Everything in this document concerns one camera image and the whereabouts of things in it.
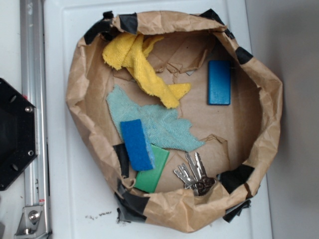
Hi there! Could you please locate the green flat block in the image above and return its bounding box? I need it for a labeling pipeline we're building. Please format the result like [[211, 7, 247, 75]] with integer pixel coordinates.
[[134, 145, 169, 193]]

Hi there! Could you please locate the blue rectangular block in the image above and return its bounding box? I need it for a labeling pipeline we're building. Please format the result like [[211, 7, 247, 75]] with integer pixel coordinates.
[[207, 60, 231, 106]]

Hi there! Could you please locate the light teal cloth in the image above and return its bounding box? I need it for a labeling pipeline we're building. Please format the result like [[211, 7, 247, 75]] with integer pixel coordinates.
[[106, 85, 205, 152]]

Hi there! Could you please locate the blue sponge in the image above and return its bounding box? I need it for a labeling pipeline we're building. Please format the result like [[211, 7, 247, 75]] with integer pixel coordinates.
[[120, 119, 155, 171]]

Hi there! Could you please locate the silver key bunch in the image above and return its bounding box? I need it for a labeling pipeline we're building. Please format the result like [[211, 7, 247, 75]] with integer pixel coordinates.
[[173, 152, 217, 196]]

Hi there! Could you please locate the yellow cloth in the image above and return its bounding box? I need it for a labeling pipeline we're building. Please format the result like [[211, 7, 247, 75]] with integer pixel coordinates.
[[102, 32, 191, 109]]

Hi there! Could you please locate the white tray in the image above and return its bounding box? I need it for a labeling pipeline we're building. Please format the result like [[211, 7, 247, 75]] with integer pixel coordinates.
[[43, 0, 272, 239]]

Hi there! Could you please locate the aluminium rail profile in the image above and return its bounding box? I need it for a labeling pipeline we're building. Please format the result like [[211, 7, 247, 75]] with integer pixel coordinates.
[[19, 0, 52, 239]]

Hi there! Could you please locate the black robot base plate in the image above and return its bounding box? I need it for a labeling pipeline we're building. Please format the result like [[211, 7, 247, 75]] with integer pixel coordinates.
[[0, 78, 37, 191]]

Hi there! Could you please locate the metal corner bracket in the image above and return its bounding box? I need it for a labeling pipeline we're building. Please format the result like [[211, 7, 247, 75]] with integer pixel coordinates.
[[14, 205, 46, 239]]

